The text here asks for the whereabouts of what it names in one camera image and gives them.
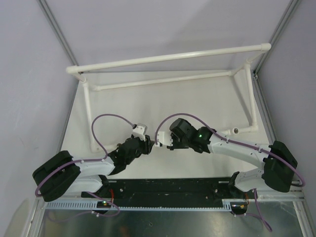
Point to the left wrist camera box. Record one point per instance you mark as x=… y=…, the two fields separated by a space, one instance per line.
x=139 y=130

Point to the white PVC pipe frame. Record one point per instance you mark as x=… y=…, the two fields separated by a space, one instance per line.
x=78 y=71

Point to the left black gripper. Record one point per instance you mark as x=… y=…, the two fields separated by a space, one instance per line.
x=147 y=144

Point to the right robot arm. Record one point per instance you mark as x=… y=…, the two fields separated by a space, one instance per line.
x=274 y=163

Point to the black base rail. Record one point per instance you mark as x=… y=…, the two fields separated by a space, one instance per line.
x=171 y=193

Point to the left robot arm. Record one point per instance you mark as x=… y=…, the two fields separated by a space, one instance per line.
x=63 y=174

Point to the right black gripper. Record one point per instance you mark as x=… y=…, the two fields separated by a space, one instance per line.
x=175 y=145

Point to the aluminium table frame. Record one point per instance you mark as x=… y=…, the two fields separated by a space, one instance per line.
x=268 y=214

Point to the white faucet with chrome knob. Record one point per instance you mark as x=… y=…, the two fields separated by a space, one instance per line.
x=164 y=138

